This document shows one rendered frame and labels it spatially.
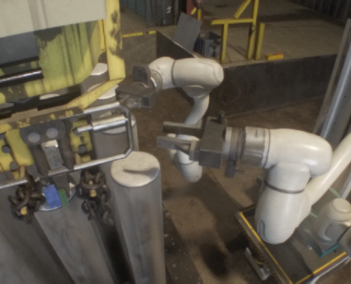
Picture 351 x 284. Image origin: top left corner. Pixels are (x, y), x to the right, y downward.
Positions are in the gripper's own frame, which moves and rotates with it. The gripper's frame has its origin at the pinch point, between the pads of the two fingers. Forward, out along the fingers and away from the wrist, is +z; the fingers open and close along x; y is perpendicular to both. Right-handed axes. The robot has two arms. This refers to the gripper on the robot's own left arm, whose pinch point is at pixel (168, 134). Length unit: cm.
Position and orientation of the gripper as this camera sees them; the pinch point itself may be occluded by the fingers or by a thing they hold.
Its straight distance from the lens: 66.6
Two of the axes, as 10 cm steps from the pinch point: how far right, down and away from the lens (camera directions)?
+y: 0.0, -7.8, -6.2
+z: -9.7, -1.4, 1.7
